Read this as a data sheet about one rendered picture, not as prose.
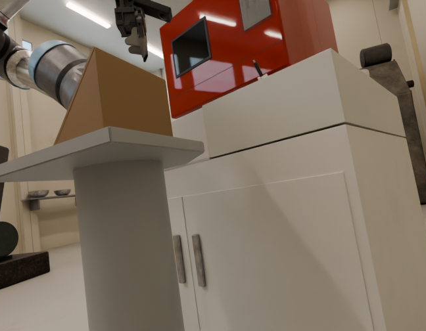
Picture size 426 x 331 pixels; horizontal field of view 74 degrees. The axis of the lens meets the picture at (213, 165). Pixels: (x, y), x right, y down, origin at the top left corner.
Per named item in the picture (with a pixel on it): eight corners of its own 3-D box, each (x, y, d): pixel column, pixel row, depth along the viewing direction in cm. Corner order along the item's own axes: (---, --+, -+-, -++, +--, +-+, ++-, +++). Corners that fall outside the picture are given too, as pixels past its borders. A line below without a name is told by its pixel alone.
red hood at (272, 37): (242, 127, 231) (231, 57, 237) (346, 92, 177) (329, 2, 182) (169, 118, 176) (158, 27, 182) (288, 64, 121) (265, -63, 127)
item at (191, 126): (131, 182, 120) (127, 150, 121) (231, 157, 83) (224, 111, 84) (110, 184, 113) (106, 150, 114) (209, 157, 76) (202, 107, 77)
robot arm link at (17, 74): (88, 120, 64) (-34, 56, 84) (124, 146, 77) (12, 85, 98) (118, 77, 65) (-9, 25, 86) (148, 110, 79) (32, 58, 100)
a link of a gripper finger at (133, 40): (127, 59, 85) (124, 32, 87) (147, 57, 86) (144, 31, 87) (125, 53, 82) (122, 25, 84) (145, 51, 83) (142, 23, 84)
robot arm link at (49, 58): (41, 92, 53) (6, 65, 58) (88, 125, 65) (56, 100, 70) (83, 44, 54) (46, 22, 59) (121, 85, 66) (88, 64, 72)
